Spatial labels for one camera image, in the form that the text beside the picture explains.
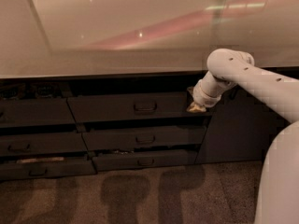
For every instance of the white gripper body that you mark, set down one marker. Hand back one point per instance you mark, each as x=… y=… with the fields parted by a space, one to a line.
x=202 y=99

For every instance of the dark grey drawer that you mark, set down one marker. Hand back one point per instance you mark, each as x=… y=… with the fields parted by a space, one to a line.
x=14 y=171
x=144 y=137
x=141 y=160
x=34 y=112
x=133 y=106
x=40 y=144

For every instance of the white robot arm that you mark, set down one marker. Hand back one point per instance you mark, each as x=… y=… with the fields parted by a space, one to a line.
x=278 y=197

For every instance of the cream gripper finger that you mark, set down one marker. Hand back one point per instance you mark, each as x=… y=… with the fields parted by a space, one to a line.
x=195 y=108

